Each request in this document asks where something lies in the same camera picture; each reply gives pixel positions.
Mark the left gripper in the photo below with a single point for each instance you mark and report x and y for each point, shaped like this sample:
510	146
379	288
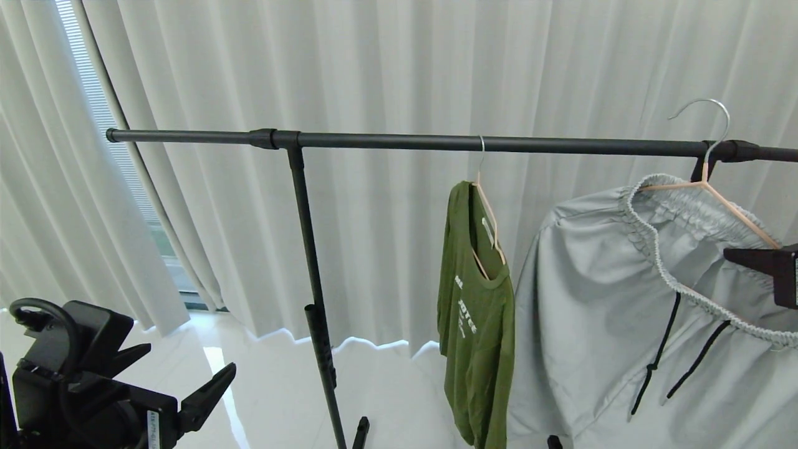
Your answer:
93	411

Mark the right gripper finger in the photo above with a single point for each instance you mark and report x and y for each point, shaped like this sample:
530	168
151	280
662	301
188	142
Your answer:
779	262

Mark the pink clothes hanger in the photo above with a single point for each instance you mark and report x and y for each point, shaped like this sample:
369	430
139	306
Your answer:
480	163
711	181

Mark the pale grey garment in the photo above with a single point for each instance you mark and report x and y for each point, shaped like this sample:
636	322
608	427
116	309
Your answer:
598	312

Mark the green shirt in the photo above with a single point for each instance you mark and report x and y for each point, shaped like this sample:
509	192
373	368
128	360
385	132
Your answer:
477	349

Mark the black clothes rack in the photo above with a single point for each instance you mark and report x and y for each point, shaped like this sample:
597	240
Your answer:
436	142

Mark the white curtain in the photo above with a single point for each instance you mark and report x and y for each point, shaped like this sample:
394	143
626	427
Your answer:
56	218
405	62

